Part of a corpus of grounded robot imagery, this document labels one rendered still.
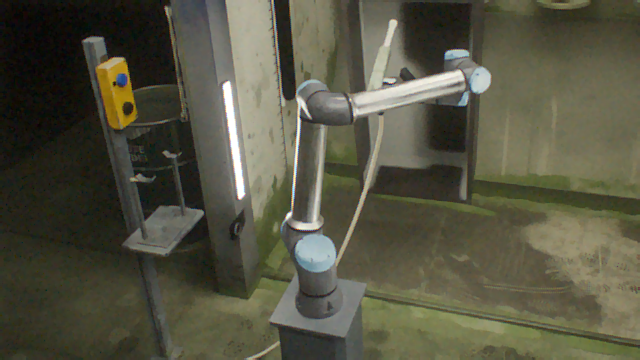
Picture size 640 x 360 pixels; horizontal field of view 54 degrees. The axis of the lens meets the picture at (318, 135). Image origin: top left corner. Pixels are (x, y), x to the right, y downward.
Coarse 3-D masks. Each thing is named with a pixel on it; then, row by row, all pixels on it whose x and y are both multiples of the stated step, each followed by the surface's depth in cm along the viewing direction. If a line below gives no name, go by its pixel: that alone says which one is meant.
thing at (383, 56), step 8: (392, 24) 272; (392, 32) 269; (384, 48) 261; (376, 56) 259; (384, 56) 257; (376, 64) 255; (384, 64) 254; (376, 72) 252; (384, 72) 253; (376, 80) 248; (368, 88) 246
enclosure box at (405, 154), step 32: (352, 0) 299; (384, 0) 273; (416, 0) 269; (448, 0) 265; (480, 0) 262; (352, 32) 304; (384, 32) 324; (416, 32) 318; (448, 32) 314; (480, 32) 283; (352, 64) 310; (416, 64) 330; (480, 64) 308; (384, 128) 363; (416, 128) 357; (448, 128) 351; (384, 160) 370; (416, 160) 367; (448, 160) 363; (384, 192) 347; (416, 192) 346; (448, 192) 343
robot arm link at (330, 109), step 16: (464, 64) 232; (416, 80) 224; (432, 80) 223; (448, 80) 224; (464, 80) 225; (480, 80) 226; (320, 96) 218; (336, 96) 216; (352, 96) 218; (368, 96) 218; (384, 96) 219; (400, 96) 220; (416, 96) 222; (432, 96) 224; (320, 112) 216; (336, 112) 214; (352, 112) 215; (368, 112) 219
